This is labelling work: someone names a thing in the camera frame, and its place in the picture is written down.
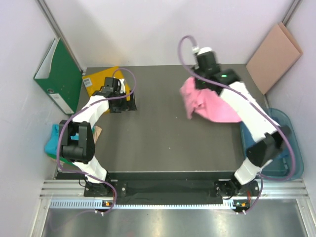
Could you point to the green ring binder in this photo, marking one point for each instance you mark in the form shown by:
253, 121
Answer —
59, 77

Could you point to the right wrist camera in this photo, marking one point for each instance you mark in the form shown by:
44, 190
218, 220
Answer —
198, 51

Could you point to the beige paper folder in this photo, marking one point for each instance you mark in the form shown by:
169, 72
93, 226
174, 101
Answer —
277, 53

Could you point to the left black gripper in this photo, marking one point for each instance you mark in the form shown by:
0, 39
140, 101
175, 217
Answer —
113, 109

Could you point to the yellow padded envelope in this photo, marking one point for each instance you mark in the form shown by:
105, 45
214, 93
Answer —
93, 82

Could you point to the teal folded t shirt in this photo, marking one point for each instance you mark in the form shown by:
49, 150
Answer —
51, 146

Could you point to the pink t shirt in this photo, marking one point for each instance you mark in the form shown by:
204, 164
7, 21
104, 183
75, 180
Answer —
207, 104

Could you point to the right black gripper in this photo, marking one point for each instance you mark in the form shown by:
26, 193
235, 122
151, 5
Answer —
199, 87

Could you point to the grey slotted cable duct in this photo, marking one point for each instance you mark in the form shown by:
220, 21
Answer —
102, 204

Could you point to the green folded t shirt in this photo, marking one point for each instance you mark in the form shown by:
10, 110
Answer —
62, 160

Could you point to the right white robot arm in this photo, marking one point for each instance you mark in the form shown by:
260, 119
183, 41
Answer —
233, 91

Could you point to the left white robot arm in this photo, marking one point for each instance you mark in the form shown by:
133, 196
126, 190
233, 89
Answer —
76, 136

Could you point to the blue t shirt in bin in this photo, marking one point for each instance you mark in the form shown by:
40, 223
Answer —
247, 138

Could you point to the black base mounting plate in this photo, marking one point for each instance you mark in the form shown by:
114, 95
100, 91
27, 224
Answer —
178, 188

